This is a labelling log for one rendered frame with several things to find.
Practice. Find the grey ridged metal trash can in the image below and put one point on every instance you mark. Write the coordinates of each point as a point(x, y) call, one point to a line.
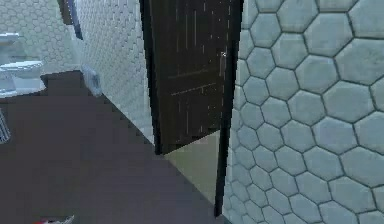
point(92, 79)

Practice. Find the dark brown room door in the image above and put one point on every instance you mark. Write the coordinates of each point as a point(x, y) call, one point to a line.
point(190, 76)

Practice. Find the red and white object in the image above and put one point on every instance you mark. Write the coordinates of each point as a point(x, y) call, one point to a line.
point(55, 220)

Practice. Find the white toilet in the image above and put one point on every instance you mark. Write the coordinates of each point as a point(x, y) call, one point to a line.
point(20, 73)

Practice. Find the dark framed wall picture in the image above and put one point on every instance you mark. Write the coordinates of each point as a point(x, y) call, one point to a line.
point(70, 15)

